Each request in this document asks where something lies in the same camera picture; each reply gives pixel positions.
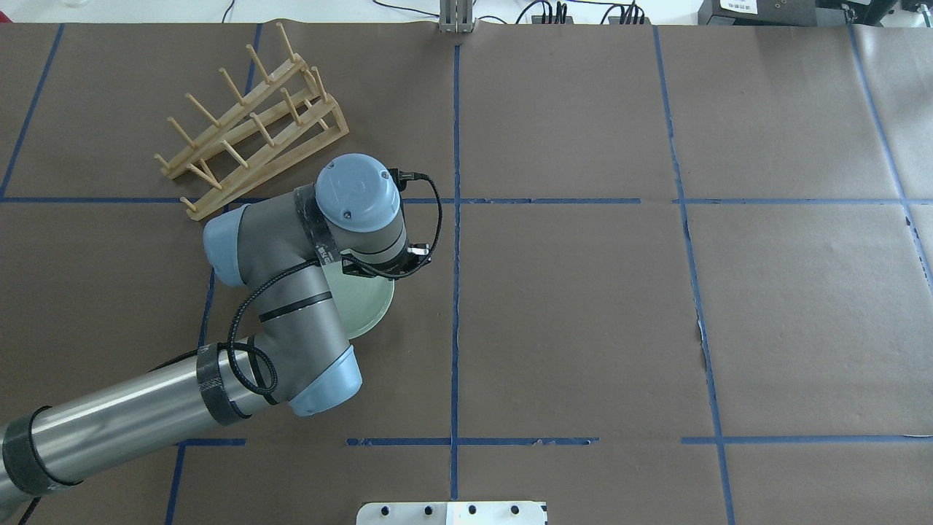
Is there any wooden plate rack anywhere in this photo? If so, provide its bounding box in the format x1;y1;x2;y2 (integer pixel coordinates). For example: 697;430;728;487
153;21;350;222

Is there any white pedestal column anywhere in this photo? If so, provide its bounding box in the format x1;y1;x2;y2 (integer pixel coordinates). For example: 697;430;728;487
356;499;549;524

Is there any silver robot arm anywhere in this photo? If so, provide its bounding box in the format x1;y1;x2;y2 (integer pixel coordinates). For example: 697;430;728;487
2;153;434;519

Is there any light green plate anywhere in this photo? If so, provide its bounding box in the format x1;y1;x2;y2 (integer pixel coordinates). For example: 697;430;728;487
322;263;394;340

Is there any orange black power strip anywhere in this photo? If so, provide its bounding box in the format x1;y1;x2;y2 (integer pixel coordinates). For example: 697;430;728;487
515;1;651;26

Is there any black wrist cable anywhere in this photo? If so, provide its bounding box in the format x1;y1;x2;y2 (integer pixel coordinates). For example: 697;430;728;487
226;169;444;398

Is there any black computer box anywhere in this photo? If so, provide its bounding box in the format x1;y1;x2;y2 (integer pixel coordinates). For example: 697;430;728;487
696;1;848;27

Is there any aluminium frame post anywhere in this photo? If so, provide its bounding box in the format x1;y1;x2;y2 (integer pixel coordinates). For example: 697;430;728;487
439;0;476;34

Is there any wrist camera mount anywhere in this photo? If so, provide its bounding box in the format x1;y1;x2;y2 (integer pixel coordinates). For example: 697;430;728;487
341;244;434;281

